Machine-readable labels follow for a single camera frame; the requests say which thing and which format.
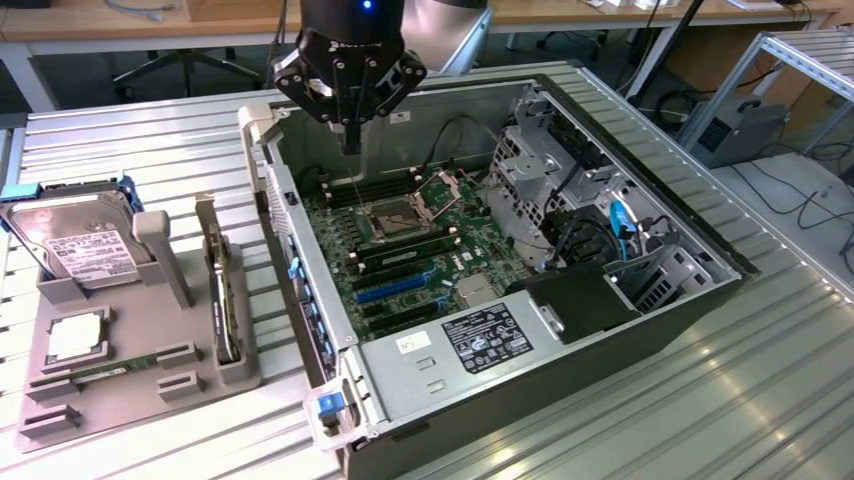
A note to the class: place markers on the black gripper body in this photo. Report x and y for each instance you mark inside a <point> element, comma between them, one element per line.
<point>350,30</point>

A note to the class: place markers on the graphics card with black fan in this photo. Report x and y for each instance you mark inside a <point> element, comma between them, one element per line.
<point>224,300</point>

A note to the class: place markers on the black office chair base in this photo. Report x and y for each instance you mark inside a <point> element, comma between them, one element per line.
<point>575,37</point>
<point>190,60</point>

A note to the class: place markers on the thin locking lever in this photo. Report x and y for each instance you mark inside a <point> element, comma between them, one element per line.
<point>358,192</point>

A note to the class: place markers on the silver disk bay cage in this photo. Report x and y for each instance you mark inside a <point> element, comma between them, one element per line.
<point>528,165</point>

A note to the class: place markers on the metal socket cover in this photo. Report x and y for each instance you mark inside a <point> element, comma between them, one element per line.
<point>424,202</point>

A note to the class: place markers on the CPU socket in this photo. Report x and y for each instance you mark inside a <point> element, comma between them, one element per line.
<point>394,220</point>

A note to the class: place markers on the green motherboard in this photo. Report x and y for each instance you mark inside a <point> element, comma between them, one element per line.
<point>334,227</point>

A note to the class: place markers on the green RAM stick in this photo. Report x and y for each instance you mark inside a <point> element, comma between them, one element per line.
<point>108,371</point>
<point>408,254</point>

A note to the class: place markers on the black tripod pole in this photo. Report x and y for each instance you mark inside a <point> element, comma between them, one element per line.
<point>665,47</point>

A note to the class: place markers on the black expansion slot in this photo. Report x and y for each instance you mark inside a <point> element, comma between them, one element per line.
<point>388,281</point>

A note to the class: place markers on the blue expansion slot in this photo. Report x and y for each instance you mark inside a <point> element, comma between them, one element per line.
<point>390,291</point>

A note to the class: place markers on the silver chipset heatsink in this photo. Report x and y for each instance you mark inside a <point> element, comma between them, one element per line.
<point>476,290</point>

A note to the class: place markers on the silver hard disk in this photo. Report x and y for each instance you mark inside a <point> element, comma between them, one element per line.
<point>68,235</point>

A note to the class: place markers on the blue disk carrier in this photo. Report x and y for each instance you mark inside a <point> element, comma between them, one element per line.
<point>17,192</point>

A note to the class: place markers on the grey computer tower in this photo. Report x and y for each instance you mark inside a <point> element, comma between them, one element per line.
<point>735,135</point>

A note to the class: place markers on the black plastic shroud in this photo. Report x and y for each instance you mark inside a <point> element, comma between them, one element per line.
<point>575,300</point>

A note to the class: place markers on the small silver disk bay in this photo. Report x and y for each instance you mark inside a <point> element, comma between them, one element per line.
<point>657,287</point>

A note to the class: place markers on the silver power supply unit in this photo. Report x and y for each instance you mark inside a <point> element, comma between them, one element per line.
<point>401,370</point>

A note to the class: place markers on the grey parts rack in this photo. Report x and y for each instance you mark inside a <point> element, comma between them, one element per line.
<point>148,350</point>

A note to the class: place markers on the aluminium slat table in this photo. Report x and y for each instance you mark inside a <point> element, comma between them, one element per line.
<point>815,55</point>

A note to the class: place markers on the silver CPU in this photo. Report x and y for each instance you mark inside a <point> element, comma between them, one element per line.
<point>77,337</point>

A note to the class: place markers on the blue case latch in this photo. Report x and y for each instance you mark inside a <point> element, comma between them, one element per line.
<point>332,405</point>

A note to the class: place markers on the open black PC case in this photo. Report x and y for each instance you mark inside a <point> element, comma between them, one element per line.
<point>535,395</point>

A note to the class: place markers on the wooden desk white frame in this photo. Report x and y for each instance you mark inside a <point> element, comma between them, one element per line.
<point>601,17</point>
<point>68,27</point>

